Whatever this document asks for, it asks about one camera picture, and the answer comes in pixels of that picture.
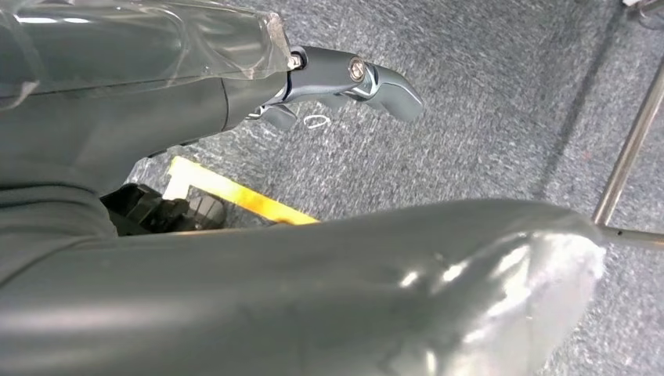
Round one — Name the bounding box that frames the stainless steel workbench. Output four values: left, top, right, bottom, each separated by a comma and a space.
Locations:
591, 54, 664, 251

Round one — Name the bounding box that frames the yellow floor tape square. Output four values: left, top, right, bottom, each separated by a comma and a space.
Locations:
162, 155, 319, 227

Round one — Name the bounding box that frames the black left robot foot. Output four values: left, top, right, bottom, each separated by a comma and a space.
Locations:
99, 183, 228, 238

